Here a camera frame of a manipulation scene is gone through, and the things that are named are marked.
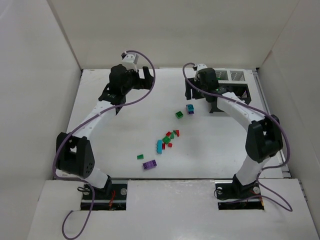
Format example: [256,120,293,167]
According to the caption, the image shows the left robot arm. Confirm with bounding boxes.
[52,63,156,190]

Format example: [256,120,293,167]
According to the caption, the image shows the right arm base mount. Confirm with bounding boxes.
[213,175,265,211]

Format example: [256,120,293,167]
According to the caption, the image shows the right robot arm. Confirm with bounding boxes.
[185,64,283,199]

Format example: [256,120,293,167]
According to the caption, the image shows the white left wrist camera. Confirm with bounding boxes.
[121,52,139,72]

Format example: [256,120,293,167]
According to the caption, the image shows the purple flat lego brick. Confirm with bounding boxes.
[142,159,157,170]

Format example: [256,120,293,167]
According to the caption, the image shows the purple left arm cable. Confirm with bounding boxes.
[52,49,156,240]

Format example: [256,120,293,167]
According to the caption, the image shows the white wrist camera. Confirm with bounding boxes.
[121,52,139,72]
[192,63,208,73]

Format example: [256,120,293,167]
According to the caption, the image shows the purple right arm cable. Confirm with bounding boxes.
[181,62,294,213]

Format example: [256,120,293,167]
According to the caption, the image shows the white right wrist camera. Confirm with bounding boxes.
[192,63,208,73]

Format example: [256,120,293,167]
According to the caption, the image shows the cyan and purple lego stack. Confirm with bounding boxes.
[186,104,194,115]

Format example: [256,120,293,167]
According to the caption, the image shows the green square lego brick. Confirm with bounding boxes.
[175,111,184,119]

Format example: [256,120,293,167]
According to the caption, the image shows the cyan long lego brick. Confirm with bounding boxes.
[156,139,163,154]

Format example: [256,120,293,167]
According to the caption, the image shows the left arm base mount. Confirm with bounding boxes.
[77,179,128,211]

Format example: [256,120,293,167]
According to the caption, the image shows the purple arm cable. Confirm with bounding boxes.
[52,49,156,240]
[181,62,294,213]

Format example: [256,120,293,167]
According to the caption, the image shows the small green lego brick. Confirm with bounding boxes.
[137,154,144,160]

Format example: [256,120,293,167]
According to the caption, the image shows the black slotted container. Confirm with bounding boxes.
[209,83,252,114]

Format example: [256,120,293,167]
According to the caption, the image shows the white slotted container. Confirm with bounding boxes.
[214,68,246,84]

